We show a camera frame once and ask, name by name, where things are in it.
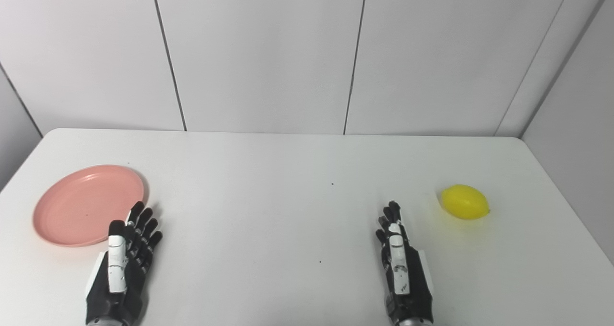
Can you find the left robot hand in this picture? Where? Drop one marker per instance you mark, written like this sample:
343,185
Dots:
125,268

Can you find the pink plate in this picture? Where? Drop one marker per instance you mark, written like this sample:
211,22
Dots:
81,206

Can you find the yellow lemon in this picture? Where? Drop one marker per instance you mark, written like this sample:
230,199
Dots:
465,202

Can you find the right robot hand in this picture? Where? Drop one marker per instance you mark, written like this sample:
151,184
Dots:
405,268

